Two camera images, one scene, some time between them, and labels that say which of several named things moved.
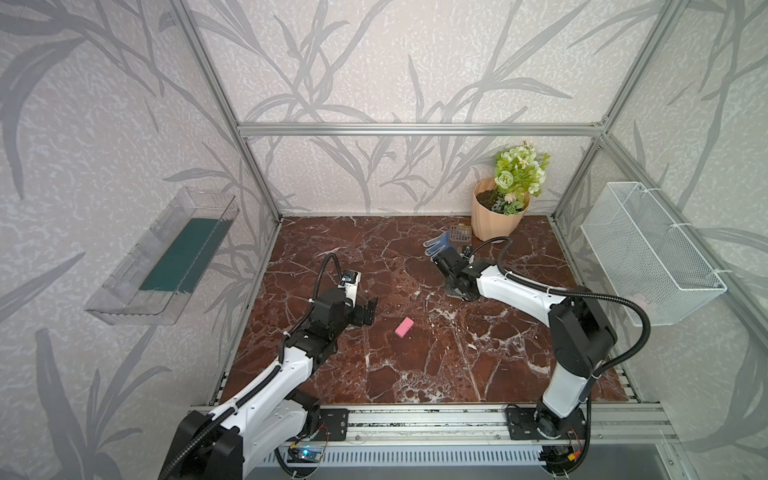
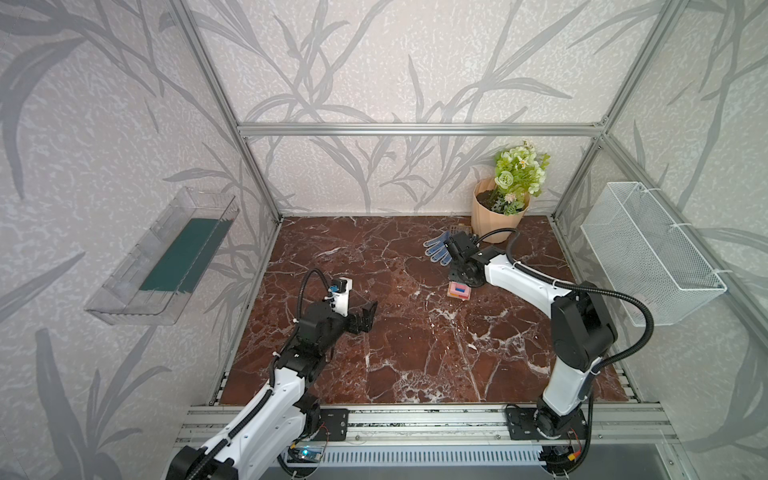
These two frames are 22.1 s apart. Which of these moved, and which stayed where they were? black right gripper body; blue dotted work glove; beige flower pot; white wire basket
Moved: black right gripper body
Stayed: beige flower pot; white wire basket; blue dotted work glove
